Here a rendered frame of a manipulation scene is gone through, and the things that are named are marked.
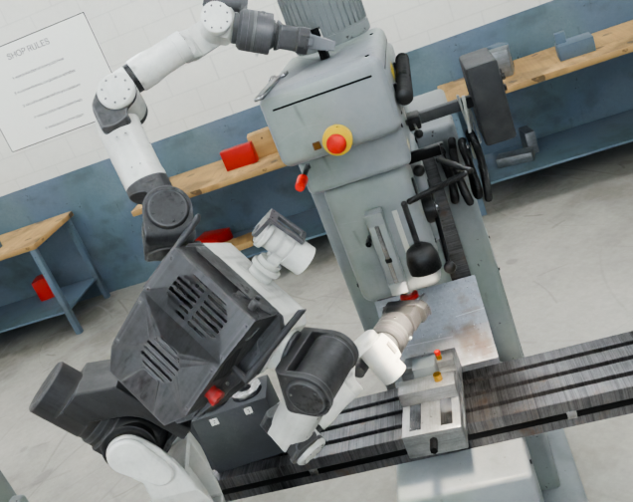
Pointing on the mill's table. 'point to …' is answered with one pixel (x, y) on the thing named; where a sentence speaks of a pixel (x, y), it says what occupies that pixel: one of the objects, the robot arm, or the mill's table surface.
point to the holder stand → (239, 426)
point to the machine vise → (436, 413)
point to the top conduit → (403, 80)
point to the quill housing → (380, 197)
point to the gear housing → (360, 160)
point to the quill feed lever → (438, 229)
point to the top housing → (333, 98)
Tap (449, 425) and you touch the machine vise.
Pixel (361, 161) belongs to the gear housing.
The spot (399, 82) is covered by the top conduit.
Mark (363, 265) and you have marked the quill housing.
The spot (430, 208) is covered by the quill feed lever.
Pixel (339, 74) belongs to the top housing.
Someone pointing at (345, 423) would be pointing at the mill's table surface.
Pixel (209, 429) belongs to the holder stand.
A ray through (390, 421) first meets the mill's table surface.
